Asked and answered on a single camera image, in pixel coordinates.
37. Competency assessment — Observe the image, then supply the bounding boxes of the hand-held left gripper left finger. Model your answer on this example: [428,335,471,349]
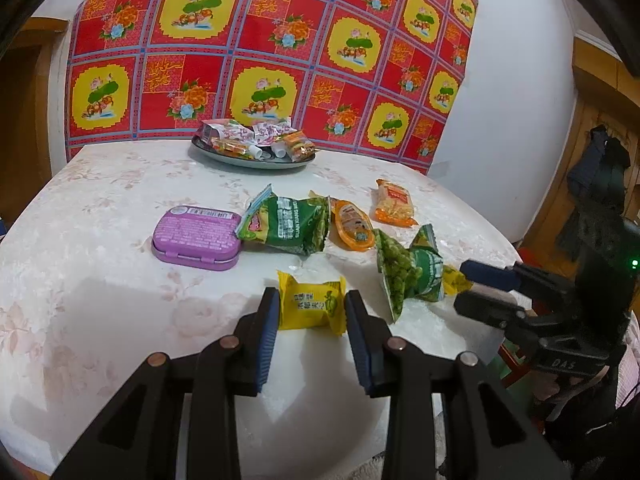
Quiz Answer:
[52,287,281,480]

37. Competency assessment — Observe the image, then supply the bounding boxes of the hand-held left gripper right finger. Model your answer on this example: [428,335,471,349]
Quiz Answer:
[345,290,571,480]

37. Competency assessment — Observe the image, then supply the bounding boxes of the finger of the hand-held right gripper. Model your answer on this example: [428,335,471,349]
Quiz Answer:
[453,292,541,331]
[460,259,576,306]

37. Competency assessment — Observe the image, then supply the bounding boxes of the yellow snack packet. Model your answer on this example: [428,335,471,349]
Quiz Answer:
[276,270,348,337]
[442,265,473,296]

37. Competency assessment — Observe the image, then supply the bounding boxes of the green pea packet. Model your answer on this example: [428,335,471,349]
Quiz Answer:
[375,224,446,323]
[235,184,331,256]

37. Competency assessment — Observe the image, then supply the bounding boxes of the orange cracker packet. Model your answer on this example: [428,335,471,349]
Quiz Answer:
[374,178,420,227]

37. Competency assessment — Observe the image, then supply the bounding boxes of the orange jelly packet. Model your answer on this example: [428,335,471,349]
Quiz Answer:
[330,199,376,252]

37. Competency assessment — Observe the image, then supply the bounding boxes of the purple tin box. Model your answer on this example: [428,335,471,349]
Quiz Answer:
[151,205,242,272]

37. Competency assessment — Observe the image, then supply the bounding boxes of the dark round plate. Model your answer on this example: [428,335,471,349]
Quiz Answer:
[191,127,318,167]

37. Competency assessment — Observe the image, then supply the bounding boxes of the clear rainbow candy packet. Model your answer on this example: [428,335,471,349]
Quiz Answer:
[280,130,317,162]
[210,137,256,158]

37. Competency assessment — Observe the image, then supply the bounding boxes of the pink white jelly pouch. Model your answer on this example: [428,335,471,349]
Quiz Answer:
[200,119,251,143]
[252,117,296,161]

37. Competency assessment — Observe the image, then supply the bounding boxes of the person's right hand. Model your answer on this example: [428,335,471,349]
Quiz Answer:
[532,367,613,408]

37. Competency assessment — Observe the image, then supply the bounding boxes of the red wooden chair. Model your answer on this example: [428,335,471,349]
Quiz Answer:
[497,340,536,391]

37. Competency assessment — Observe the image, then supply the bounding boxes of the dark hanging clothes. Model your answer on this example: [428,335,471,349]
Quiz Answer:
[557,124,632,248]

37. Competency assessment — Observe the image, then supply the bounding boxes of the wooden door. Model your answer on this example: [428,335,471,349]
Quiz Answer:
[517,32,640,281]

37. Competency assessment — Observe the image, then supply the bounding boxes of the red floral wall cloth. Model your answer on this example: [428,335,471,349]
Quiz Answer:
[64,0,480,177]

